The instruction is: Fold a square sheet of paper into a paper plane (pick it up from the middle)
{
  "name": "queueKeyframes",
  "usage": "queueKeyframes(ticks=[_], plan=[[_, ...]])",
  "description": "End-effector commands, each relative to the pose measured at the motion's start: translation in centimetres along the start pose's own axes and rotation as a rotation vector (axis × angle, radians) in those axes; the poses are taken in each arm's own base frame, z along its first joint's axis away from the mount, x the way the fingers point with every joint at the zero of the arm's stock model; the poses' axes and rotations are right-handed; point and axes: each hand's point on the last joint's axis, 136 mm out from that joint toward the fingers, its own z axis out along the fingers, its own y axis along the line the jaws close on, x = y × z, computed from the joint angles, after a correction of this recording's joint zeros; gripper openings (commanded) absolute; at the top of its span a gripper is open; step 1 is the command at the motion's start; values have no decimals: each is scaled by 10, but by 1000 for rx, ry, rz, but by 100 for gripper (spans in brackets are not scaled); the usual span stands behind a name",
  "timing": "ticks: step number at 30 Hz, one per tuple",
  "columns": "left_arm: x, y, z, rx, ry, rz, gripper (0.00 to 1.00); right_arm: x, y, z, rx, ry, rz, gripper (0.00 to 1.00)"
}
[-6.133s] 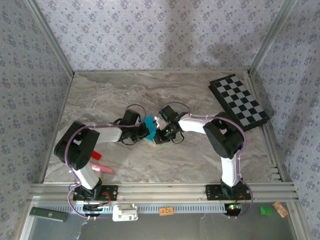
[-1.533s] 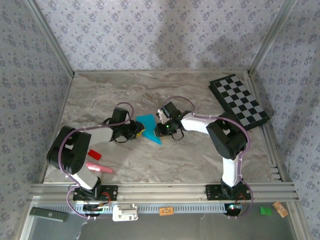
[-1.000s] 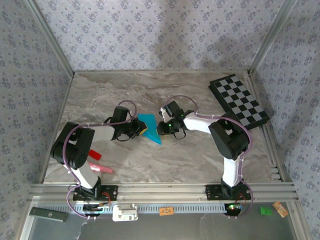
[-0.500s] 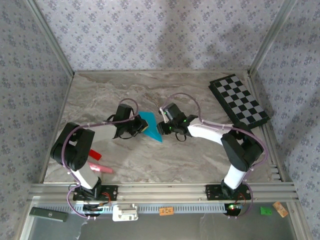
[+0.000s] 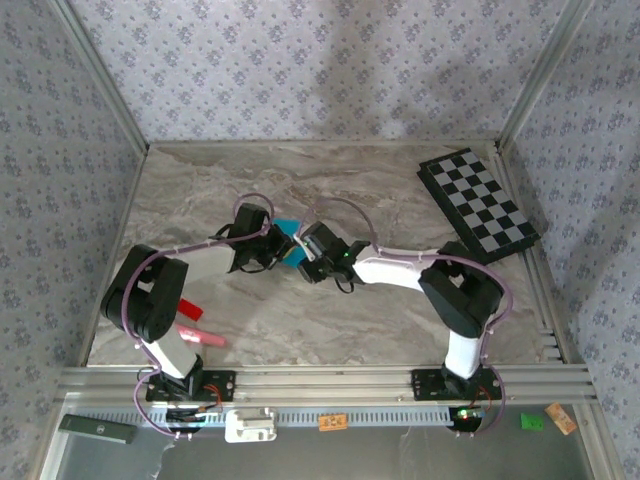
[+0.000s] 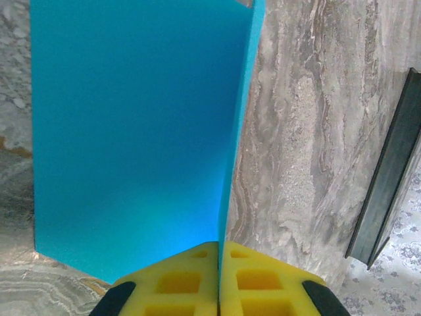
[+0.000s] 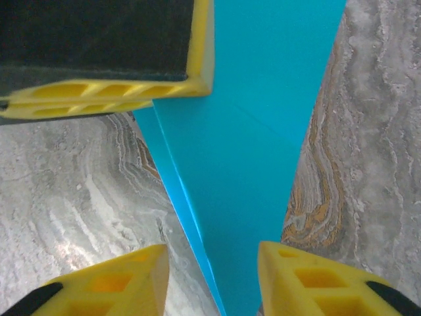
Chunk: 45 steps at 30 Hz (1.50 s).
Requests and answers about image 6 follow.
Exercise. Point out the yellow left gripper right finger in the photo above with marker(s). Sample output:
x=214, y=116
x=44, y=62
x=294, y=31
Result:
x=256, y=283

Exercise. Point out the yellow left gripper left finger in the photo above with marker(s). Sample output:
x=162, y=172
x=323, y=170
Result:
x=177, y=283

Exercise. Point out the cyan cloth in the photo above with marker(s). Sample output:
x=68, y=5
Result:
x=131, y=131

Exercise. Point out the black grey folding chessboard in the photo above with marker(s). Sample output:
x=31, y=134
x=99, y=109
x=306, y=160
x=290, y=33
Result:
x=388, y=164

